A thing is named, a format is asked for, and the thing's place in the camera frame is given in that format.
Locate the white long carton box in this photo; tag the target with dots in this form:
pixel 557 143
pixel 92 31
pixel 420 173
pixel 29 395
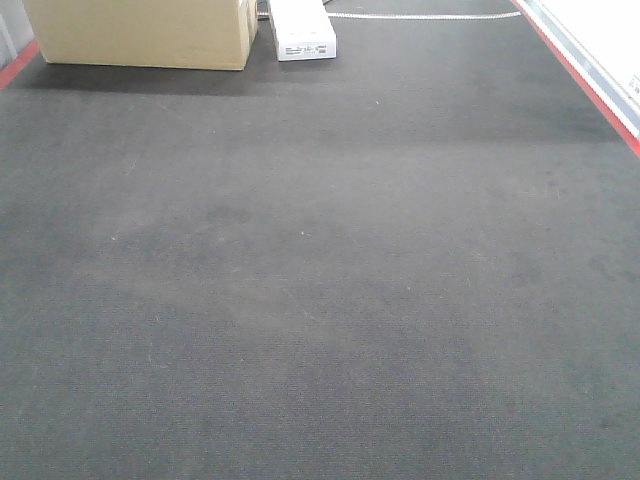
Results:
pixel 302 30

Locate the large cardboard box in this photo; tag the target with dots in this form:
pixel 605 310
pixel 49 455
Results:
pixel 202 35

